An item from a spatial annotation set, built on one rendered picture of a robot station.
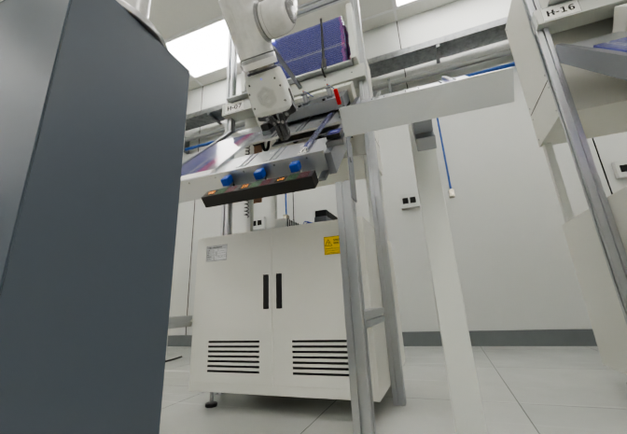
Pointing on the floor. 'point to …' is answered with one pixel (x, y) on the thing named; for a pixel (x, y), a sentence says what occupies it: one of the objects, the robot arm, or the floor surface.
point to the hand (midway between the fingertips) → (283, 131)
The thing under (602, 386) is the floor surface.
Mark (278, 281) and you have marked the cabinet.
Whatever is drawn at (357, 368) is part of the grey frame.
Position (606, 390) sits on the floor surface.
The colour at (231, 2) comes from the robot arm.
